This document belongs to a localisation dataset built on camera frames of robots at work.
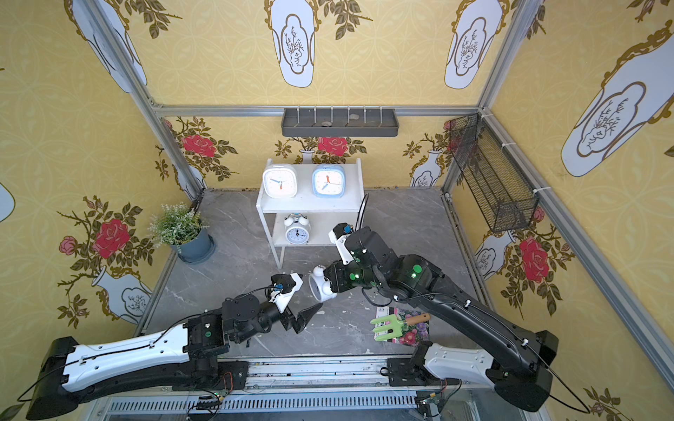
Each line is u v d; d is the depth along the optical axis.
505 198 0.83
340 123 0.92
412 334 0.82
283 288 0.54
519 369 0.38
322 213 0.94
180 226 0.84
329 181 0.70
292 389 0.72
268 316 0.59
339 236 0.58
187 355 0.50
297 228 0.78
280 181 0.70
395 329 0.82
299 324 0.62
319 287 0.66
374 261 0.46
